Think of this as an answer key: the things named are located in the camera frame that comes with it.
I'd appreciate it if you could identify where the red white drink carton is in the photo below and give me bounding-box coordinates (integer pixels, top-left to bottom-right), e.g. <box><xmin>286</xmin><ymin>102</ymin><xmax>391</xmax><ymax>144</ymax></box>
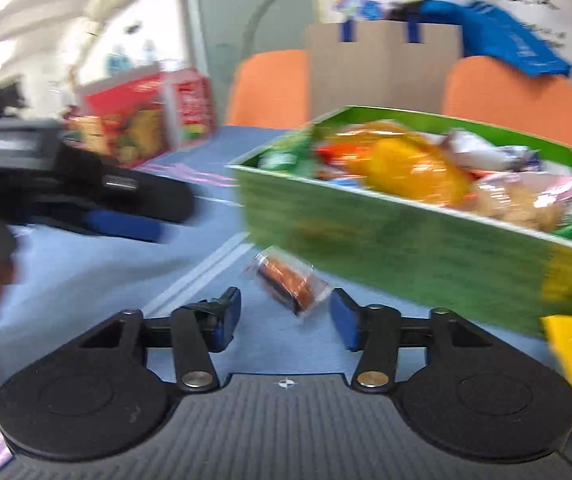
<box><xmin>165</xmin><ymin>66</ymin><xmax>216</xmax><ymax>150</ymax></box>

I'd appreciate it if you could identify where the blue tablecloth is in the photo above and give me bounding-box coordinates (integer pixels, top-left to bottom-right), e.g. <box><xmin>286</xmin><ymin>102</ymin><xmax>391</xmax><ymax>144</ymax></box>
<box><xmin>0</xmin><ymin>123</ymin><xmax>567</xmax><ymax>480</ymax></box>

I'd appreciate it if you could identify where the small brown wrapped snack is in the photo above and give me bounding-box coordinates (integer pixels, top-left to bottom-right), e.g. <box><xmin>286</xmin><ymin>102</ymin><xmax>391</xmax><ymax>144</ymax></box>
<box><xmin>247</xmin><ymin>246</ymin><xmax>333</xmax><ymax>318</ymax></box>

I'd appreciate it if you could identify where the right orange chair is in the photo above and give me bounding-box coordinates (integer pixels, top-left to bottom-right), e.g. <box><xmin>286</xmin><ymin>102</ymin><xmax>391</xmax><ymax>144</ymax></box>
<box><xmin>441</xmin><ymin>56</ymin><xmax>572</xmax><ymax>146</ymax></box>

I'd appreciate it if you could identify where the left orange chair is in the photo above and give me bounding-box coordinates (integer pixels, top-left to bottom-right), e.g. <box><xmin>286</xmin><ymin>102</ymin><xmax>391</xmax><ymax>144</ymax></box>
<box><xmin>225</xmin><ymin>49</ymin><xmax>310</xmax><ymax>130</ymax></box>

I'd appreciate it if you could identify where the red cracker box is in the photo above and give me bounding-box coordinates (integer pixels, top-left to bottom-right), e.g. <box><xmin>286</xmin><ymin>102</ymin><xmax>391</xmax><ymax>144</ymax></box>
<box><xmin>72</xmin><ymin>64</ymin><xmax>169</xmax><ymax>167</ymax></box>

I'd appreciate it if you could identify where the pink snack packet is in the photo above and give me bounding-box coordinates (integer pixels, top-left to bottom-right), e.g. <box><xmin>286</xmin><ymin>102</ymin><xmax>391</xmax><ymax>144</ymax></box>
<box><xmin>468</xmin><ymin>172</ymin><xmax>572</xmax><ymax>232</ymax></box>

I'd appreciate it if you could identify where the green white cardboard box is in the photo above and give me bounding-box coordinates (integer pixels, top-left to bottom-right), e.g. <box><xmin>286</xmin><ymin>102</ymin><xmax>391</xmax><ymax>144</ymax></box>
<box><xmin>226</xmin><ymin>104</ymin><xmax>572</xmax><ymax>338</ymax></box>

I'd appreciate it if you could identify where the orange chair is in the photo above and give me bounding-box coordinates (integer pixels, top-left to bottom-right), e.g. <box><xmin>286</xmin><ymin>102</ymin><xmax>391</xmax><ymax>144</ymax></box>
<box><xmin>225</xmin><ymin>49</ymin><xmax>310</xmax><ymax>130</ymax></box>
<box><xmin>441</xmin><ymin>56</ymin><xmax>572</xmax><ymax>146</ymax></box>

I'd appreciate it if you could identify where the yellow corn cake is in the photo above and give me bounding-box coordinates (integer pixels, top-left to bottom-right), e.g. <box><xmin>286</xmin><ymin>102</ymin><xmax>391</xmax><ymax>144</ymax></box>
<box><xmin>315</xmin><ymin>119</ymin><xmax>472</xmax><ymax>207</ymax></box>

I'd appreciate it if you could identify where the brown cardboard sheet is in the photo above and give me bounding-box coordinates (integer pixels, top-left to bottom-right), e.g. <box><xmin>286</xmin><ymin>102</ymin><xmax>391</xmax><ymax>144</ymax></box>
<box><xmin>305</xmin><ymin>21</ymin><xmax>463</xmax><ymax>118</ymax></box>

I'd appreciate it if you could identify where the blue fabric bag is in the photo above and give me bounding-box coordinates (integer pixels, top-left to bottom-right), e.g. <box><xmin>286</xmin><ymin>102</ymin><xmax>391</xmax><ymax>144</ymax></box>
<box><xmin>415</xmin><ymin>0</ymin><xmax>572</xmax><ymax>79</ymax></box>

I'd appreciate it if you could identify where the green vegetable snack packet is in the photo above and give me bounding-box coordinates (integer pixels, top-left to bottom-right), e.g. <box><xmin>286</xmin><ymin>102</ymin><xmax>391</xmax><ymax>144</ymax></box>
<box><xmin>258</xmin><ymin>129</ymin><xmax>316</xmax><ymax>178</ymax></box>

